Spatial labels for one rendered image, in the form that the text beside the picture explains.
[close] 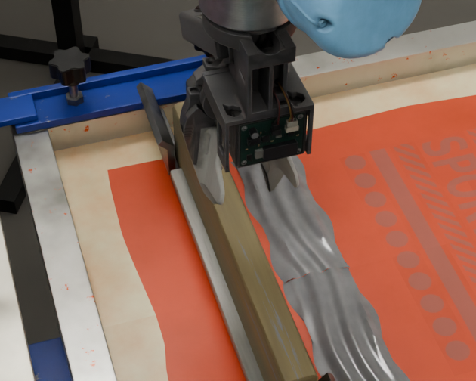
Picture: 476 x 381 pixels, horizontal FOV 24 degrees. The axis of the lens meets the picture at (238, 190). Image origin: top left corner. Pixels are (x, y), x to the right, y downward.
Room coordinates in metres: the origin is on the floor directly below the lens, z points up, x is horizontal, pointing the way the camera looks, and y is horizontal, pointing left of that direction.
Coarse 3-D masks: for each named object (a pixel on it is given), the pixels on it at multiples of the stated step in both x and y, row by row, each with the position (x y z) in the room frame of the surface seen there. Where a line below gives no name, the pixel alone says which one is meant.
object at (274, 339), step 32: (192, 192) 0.77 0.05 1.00; (224, 192) 0.71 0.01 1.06; (224, 224) 0.67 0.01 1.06; (224, 256) 0.66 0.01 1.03; (256, 256) 0.64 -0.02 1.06; (256, 288) 0.60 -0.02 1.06; (256, 320) 0.57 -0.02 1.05; (288, 320) 0.56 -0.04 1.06; (256, 352) 0.57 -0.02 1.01; (288, 352) 0.53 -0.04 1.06
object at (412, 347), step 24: (384, 264) 0.71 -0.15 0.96; (360, 288) 0.68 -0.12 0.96; (384, 288) 0.68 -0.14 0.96; (168, 312) 0.65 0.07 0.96; (192, 312) 0.65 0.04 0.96; (216, 312) 0.65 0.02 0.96; (384, 312) 0.65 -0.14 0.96; (408, 312) 0.65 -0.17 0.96; (168, 336) 0.62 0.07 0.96; (192, 336) 0.62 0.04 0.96; (216, 336) 0.62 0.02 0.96; (384, 336) 0.62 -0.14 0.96; (408, 336) 0.62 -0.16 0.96; (432, 336) 0.62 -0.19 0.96; (168, 360) 0.60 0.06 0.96; (192, 360) 0.60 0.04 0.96; (216, 360) 0.60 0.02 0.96; (312, 360) 0.60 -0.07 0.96; (408, 360) 0.60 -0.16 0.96; (432, 360) 0.60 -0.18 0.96
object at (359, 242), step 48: (336, 144) 0.89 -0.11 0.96; (384, 144) 0.89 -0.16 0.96; (144, 192) 0.81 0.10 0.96; (240, 192) 0.81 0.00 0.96; (336, 192) 0.81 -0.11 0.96; (144, 240) 0.75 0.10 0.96; (192, 240) 0.75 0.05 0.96; (336, 240) 0.75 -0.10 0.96; (144, 288) 0.68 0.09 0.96; (192, 288) 0.68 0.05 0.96
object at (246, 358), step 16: (176, 176) 0.80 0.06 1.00; (176, 192) 0.78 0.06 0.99; (192, 208) 0.75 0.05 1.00; (192, 224) 0.73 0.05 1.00; (208, 240) 0.71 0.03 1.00; (208, 256) 0.69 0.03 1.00; (208, 272) 0.67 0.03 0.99; (224, 288) 0.65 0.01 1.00; (224, 304) 0.63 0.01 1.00; (224, 320) 0.62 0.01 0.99; (240, 336) 0.60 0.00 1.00; (240, 352) 0.58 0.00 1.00; (256, 368) 0.56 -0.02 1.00
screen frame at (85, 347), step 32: (448, 32) 1.05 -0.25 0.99; (320, 64) 0.99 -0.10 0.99; (352, 64) 0.99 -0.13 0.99; (384, 64) 0.99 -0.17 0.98; (416, 64) 1.01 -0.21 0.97; (448, 64) 1.02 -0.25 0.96; (64, 128) 0.88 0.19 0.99; (96, 128) 0.89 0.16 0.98; (128, 128) 0.90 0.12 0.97; (32, 160) 0.83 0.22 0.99; (32, 192) 0.78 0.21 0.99; (64, 192) 0.78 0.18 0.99; (64, 224) 0.74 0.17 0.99; (64, 256) 0.69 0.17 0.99; (64, 288) 0.66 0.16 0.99; (64, 320) 0.62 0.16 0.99; (96, 320) 0.62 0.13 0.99; (96, 352) 0.58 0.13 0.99
